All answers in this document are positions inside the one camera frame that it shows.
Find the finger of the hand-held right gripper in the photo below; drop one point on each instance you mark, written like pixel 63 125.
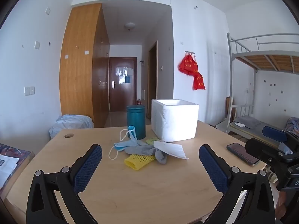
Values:
pixel 274 132
pixel 261 150

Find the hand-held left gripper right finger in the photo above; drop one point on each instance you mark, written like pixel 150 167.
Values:
pixel 211 165

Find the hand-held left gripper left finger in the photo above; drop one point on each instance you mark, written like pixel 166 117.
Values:
pixel 90 165

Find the blue face mask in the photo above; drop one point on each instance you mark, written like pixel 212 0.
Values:
pixel 121 147

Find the white face mask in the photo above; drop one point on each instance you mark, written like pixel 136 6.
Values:
pixel 170 149

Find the yellow foam net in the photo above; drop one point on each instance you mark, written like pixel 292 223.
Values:
pixel 137 162

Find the grey sock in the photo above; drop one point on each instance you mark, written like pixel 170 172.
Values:
pixel 140 149

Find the white foam box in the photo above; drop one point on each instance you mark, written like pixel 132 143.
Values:
pixel 177 121

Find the pale yellow-green foam net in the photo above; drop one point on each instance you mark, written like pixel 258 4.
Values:
pixel 152 141

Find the black smartphone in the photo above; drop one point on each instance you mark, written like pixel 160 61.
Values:
pixel 241 154

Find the colourful bedding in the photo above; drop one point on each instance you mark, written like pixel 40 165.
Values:
pixel 293 124

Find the grey folded cloth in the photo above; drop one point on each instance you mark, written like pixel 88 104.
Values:
pixel 251 121

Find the light blue cloth bundle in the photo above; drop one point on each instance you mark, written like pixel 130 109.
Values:
pixel 70 123

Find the brown wooden board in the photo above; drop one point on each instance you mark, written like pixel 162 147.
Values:
pixel 229 108

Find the teal metal canister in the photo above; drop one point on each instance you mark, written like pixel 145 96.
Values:
pixel 136 121

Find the grey metal bunk bed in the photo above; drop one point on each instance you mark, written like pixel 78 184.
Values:
pixel 268 61

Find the brown entry door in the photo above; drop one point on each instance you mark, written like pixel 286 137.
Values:
pixel 121 93

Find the printed newspaper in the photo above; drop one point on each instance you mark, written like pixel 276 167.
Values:
pixel 7 165

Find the red cloth bag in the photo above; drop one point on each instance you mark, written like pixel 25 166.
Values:
pixel 195 66
pixel 199 82
pixel 185 65

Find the blue door notice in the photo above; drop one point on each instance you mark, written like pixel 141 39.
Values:
pixel 127 79

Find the wooden wardrobe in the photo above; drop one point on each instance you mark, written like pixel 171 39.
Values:
pixel 79 70

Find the brown side door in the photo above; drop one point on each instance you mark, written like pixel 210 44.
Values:
pixel 152 81

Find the metal coat hook rack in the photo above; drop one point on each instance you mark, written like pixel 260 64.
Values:
pixel 189 52

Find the round ceiling lamp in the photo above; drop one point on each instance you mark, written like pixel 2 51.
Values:
pixel 129 25

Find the white double wall socket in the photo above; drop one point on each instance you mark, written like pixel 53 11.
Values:
pixel 29 91

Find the white wall switch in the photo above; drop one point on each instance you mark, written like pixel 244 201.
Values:
pixel 48 10
pixel 37 45

